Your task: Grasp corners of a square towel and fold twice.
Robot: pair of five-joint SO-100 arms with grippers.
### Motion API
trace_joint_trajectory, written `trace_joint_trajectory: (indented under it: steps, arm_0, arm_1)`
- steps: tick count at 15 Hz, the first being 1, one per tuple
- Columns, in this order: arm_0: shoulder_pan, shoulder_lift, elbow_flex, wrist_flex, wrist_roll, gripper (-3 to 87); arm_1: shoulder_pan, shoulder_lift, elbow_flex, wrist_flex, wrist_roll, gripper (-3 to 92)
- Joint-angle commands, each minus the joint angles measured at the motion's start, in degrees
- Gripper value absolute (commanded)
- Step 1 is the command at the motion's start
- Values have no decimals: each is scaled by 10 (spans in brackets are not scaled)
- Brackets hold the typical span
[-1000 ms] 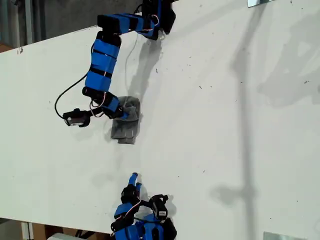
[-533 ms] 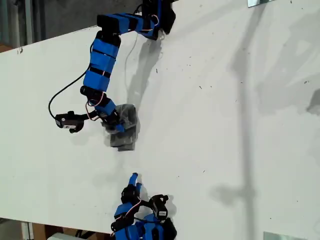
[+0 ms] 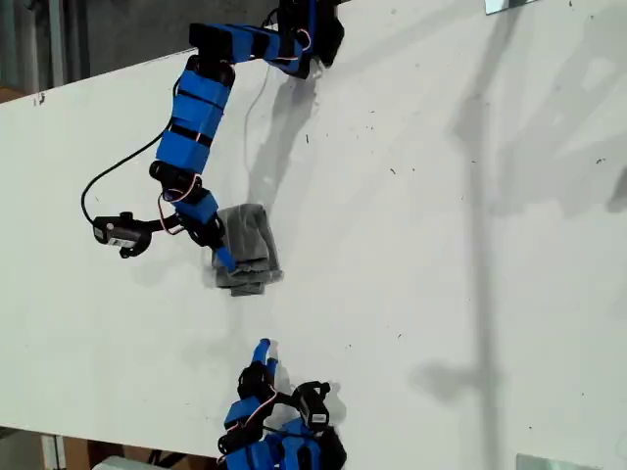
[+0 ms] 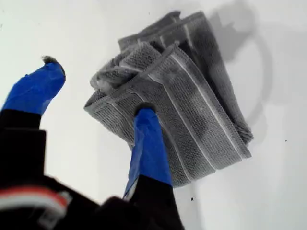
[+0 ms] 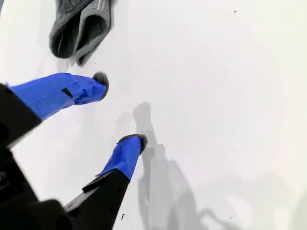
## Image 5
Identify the grey striped square towel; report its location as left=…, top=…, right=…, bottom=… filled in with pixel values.
left=48, top=0, right=114, bottom=67

